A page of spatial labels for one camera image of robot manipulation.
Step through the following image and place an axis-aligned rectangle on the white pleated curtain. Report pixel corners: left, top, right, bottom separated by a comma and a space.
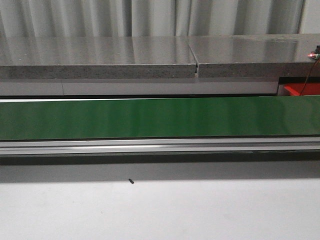
0, 0, 320, 38

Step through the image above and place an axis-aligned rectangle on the red black wire pair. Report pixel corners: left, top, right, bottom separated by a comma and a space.
299, 58, 320, 96

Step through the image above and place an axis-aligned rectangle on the aluminium conveyor frame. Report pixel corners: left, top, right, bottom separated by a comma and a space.
0, 136, 320, 165

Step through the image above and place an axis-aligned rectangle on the grey granite counter slab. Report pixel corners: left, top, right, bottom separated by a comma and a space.
188, 33, 320, 78
0, 36, 197, 80

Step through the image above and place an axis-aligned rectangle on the red plastic tray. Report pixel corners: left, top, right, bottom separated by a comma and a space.
284, 83, 320, 96

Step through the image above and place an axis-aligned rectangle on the green conveyor belt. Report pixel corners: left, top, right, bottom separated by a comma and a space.
0, 95, 320, 141

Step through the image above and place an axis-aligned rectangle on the small green circuit board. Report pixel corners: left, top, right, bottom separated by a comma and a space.
308, 51, 320, 60

